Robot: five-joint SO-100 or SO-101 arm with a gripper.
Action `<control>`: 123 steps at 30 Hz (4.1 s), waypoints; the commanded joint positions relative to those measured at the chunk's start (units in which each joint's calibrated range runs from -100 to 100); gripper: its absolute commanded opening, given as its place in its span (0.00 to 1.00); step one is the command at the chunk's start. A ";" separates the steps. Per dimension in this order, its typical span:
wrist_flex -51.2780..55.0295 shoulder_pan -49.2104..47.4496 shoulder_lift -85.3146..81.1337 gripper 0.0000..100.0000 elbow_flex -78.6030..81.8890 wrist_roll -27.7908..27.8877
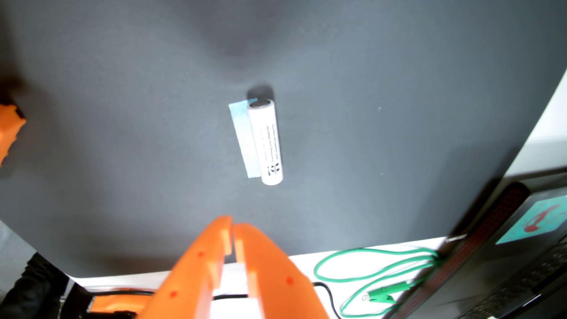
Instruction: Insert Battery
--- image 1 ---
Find dark grey mat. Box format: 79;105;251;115
0;0;567;279

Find thin black cable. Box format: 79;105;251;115
213;282;342;319

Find black fabric object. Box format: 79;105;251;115
0;253;69;319

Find green cable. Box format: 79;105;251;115
314;247;444;318

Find white cylindrical battery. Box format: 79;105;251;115
247;98;284;186

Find orange plastic part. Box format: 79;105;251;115
0;104;26;167

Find black laptop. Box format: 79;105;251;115
385;175;567;319

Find light blue tape piece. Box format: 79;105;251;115
229;98;262;179

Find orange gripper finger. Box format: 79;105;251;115
233;223;330;319
148;216;234;319

